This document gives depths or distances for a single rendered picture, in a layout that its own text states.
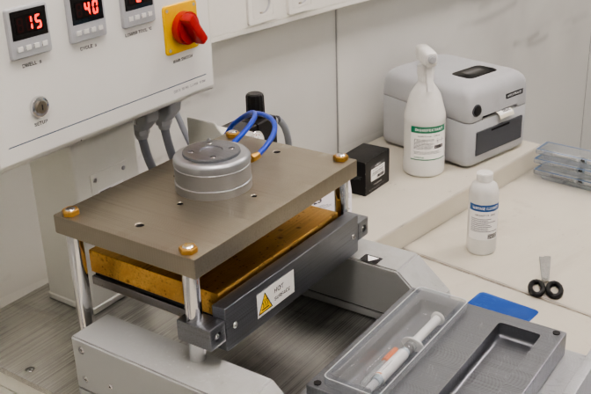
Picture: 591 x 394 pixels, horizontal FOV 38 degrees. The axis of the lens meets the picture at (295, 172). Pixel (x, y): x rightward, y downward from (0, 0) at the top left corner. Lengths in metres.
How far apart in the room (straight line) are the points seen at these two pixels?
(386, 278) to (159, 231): 0.28
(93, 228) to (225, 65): 0.78
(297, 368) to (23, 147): 0.35
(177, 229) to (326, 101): 1.02
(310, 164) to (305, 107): 0.81
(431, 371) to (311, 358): 0.17
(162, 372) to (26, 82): 0.30
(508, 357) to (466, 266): 0.64
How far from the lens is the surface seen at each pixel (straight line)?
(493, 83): 1.77
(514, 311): 1.38
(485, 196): 1.48
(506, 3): 2.33
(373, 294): 0.98
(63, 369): 0.96
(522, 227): 1.64
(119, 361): 0.84
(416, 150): 1.69
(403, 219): 1.54
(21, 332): 1.04
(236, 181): 0.86
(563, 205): 1.74
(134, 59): 0.97
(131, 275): 0.87
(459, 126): 1.73
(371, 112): 1.91
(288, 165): 0.93
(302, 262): 0.87
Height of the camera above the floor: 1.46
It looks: 22 degrees down
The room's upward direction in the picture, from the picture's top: 2 degrees counter-clockwise
